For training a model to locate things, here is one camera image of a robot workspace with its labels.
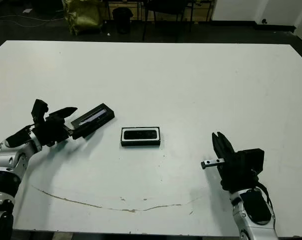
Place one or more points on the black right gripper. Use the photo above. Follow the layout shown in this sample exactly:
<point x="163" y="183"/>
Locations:
<point x="241" y="170"/>

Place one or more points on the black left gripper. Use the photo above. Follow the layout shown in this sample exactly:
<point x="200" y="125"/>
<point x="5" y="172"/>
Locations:
<point x="52" y="130"/>

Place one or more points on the black box lid with print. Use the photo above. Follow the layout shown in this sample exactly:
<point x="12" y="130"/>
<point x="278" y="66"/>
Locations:
<point x="98" y="117"/>

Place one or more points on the slim black camera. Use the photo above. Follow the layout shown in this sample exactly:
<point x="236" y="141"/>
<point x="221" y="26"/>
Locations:
<point x="141" y="135"/>

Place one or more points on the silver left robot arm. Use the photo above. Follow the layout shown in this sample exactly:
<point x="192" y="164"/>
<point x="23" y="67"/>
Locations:
<point x="6" y="160"/>

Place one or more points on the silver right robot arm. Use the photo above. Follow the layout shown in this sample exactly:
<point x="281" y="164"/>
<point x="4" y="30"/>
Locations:
<point x="253" y="230"/>

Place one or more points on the black box base white insert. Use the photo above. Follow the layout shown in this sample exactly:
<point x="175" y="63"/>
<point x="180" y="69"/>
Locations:
<point x="141" y="144"/>

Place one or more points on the yellow-green plastic bag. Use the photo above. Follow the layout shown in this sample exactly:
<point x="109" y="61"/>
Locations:
<point x="83" y="17"/>

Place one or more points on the black floor bin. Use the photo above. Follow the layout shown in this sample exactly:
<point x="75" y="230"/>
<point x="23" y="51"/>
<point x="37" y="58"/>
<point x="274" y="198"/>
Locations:
<point x="122" y="21"/>

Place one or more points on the white paper sheet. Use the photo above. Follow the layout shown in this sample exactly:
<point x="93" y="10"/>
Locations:
<point x="27" y="10"/>

